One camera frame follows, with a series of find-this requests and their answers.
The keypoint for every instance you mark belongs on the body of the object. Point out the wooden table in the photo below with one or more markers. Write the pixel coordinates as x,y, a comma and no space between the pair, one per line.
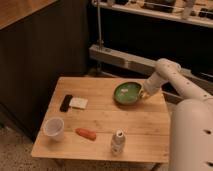
145,124

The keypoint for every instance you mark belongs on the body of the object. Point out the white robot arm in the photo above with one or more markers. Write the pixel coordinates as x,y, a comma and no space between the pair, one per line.
191,125

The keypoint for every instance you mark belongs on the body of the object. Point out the white plastic bottle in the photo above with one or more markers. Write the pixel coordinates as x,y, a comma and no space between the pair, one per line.
118,142

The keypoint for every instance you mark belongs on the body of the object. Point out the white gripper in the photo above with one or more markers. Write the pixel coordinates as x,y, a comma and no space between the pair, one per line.
152,85

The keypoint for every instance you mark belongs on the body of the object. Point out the clear plastic cup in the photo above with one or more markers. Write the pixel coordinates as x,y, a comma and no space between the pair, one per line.
54,128

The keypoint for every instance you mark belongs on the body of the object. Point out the metal shelf rack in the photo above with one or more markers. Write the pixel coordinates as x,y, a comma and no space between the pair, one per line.
136,42

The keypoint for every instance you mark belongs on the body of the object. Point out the green ceramic bowl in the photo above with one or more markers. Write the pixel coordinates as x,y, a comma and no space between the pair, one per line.
127,93

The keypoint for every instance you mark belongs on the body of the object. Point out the dark wooden cabinet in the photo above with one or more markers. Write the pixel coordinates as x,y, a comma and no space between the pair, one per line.
34,53

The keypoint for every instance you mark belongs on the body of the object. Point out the orange carrot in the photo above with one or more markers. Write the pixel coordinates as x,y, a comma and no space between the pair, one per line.
86,133

